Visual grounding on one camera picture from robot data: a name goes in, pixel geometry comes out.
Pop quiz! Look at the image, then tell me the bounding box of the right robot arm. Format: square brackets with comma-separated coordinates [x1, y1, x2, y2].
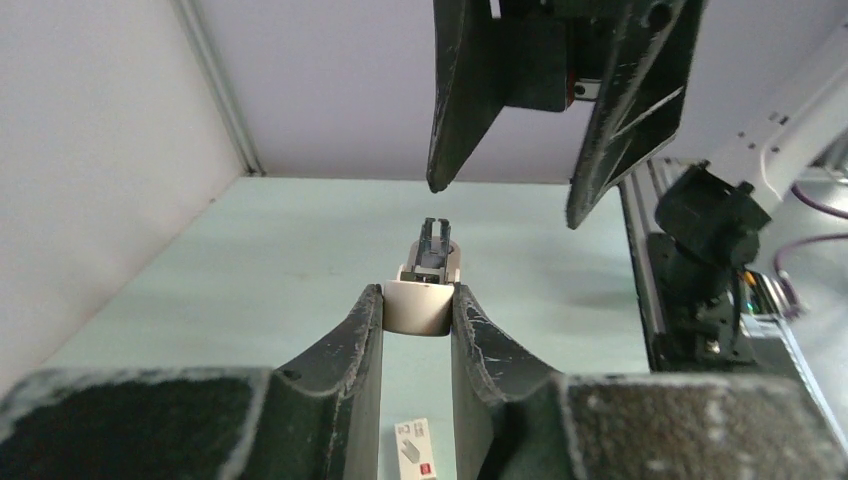
[426, 1, 847, 370]

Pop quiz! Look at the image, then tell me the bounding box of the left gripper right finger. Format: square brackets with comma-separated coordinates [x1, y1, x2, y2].
[451, 284, 847, 479]

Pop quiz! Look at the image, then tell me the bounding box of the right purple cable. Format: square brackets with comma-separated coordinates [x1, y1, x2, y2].
[772, 182, 848, 319]

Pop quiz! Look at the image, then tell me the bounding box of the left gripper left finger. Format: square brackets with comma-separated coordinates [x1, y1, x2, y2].
[1, 284, 384, 479]

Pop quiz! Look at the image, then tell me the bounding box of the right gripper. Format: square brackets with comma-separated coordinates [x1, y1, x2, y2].
[426, 1, 705, 229]

